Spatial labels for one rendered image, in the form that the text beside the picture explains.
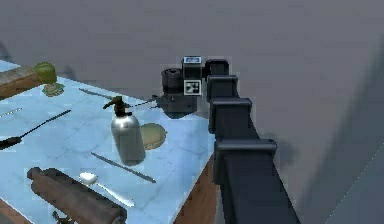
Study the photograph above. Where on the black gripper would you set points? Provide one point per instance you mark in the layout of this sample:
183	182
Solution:
173	83

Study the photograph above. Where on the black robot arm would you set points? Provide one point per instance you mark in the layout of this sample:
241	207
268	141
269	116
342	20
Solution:
246	173

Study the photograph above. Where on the silver spray bottle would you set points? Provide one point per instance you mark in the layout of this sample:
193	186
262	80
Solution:
128	136

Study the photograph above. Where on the grey table knife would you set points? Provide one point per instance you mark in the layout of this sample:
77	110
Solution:
95	93
123	167

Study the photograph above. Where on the pale blue topped wooden table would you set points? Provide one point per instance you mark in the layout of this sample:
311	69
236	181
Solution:
80	133

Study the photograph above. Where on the olive green flat lump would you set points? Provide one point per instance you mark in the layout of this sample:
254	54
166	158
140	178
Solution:
53	90

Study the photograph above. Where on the white spoon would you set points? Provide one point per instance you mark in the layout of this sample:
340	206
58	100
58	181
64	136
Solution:
88	178

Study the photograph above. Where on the green round apple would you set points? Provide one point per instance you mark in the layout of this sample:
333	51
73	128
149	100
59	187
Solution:
46	71

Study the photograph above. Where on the brown wooden cylinder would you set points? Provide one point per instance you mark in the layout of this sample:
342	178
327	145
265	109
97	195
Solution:
73	196

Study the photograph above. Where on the brown wooden box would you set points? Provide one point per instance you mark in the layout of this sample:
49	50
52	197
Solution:
16	81

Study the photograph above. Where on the pale thin utensil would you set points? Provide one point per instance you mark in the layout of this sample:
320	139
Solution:
10	112

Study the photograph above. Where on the small dark green object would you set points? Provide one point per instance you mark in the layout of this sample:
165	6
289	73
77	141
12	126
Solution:
61	218

